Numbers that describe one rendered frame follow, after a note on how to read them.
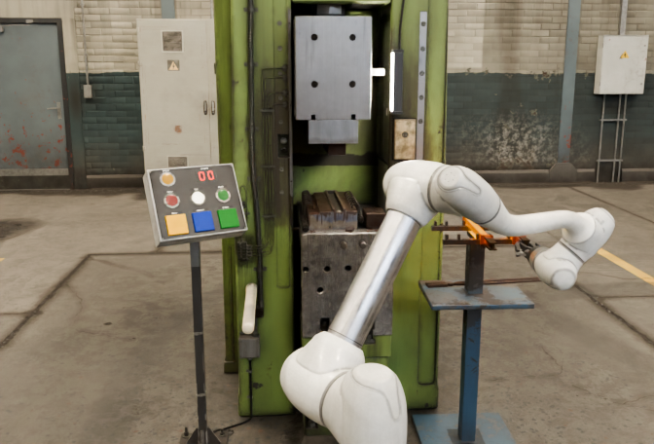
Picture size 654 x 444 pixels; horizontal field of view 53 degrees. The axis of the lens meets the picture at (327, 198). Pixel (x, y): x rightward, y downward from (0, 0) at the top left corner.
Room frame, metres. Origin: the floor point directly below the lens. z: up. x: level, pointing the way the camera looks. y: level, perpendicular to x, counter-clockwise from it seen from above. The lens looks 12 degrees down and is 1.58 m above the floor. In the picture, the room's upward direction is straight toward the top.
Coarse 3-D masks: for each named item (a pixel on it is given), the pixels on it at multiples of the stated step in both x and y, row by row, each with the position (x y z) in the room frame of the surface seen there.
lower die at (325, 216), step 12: (336, 192) 2.97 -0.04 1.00; (324, 204) 2.73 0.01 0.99; (348, 204) 2.72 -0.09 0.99; (312, 216) 2.59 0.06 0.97; (324, 216) 2.60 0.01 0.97; (336, 216) 2.60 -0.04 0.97; (348, 216) 2.61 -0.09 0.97; (312, 228) 2.59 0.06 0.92; (324, 228) 2.60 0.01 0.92; (336, 228) 2.60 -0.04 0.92
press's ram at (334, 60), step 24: (312, 24) 2.59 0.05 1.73; (336, 24) 2.60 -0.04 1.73; (360, 24) 2.61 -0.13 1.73; (312, 48) 2.59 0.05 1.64; (336, 48) 2.60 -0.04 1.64; (360, 48) 2.61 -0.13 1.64; (312, 72) 2.59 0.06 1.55; (336, 72) 2.60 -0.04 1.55; (360, 72) 2.61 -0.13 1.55; (312, 96) 2.59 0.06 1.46; (336, 96) 2.60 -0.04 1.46; (360, 96) 2.61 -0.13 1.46
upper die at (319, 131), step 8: (304, 120) 2.95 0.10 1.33; (312, 120) 2.60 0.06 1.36; (320, 120) 2.60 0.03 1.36; (328, 120) 2.60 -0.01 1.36; (336, 120) 2.60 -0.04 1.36; (344, 120) 2.60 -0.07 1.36; (352, 120) 2.61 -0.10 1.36; (304, 128) 2.96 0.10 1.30; (312, 128) 2.59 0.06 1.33; (320, 128) 2.60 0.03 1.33; (328, 128) 2.60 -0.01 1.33; (336, 128) 2.60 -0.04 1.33; (344, 128) 2.60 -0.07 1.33; (352, 128) 2.61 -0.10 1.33; (312, 136) 2.59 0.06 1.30; (320, 136) 2.60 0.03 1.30; (328, 136) 2.60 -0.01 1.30; (336, 136) 2.60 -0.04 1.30; (344, 136) 2.60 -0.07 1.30; (352, 136) 2.61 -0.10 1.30
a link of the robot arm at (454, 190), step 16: (432, 176) 1.71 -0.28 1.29; (448, 176) 1.64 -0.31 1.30; (464, 176) 1.63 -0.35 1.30; (480, 176) 1.68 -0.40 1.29; (432, 192) 1.69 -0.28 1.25; (448, 192) 1.63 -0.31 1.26; (464, 192) 1.62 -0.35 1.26; (480, 192) 1.64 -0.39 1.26; (448, 208) 1.68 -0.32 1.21; (464, 208) 1.64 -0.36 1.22; (480, 208) 1.65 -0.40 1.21; (496, 208) 1.69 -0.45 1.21
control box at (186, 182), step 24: (168, 168) 2.41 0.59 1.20; (192, 168) 2.45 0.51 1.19; (216, 168) 2.50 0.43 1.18; (168, 192) 2.36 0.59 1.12; (192, 192) 2.40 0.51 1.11; (216, 192) 2.44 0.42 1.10; (216, 216) 2.39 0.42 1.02; (240, 216) 2.44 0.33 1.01; (168, 240) 2.27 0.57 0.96; (192, 240) 2.36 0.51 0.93
